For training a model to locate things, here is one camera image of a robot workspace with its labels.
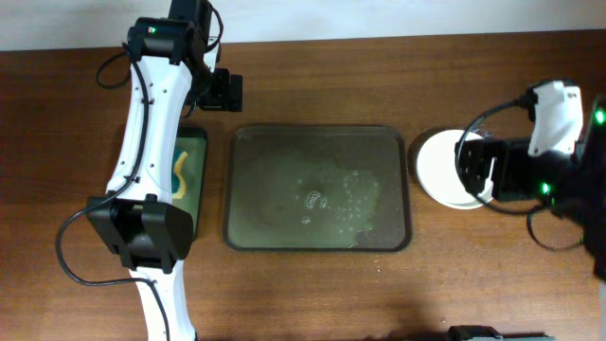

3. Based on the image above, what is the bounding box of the green and yellow sponge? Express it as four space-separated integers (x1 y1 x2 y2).
171 149 188 199

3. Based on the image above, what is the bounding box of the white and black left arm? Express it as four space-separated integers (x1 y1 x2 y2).
86 15 242 340

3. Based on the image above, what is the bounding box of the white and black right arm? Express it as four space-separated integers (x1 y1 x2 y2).
454 94 605 280

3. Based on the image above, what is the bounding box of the small black tray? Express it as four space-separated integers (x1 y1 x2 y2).
172 127 208 237

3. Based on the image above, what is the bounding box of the large dark serving tray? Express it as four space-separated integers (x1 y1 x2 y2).
223 125 413 253

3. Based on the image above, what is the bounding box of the dark object at bottom edge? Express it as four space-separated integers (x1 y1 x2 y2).
446 325 556 341

